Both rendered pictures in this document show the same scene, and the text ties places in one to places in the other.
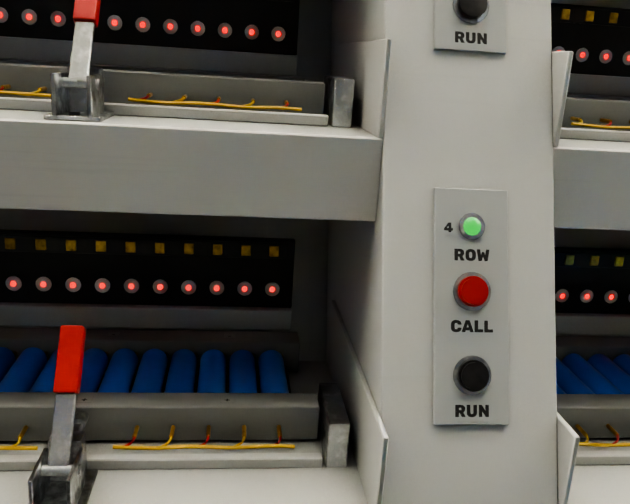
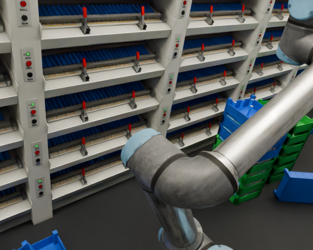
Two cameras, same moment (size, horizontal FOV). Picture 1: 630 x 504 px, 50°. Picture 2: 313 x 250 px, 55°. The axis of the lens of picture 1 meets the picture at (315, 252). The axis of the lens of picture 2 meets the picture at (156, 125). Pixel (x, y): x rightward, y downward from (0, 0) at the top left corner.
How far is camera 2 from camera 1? 1.21 m
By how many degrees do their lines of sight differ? 51
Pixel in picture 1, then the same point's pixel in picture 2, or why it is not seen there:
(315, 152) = (165, 31)
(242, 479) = (150, 65)
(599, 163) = (190, 29)
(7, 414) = (125, 60)
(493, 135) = (182, 27)
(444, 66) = (179, 20)
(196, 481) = (146, 66)
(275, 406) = (151, 56)
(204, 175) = (154, 34)
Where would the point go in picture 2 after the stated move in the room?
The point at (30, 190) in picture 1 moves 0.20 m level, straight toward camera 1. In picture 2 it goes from (138, 38) to (177, 52)
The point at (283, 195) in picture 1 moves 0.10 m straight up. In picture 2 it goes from (161, 35) to (164, 13)
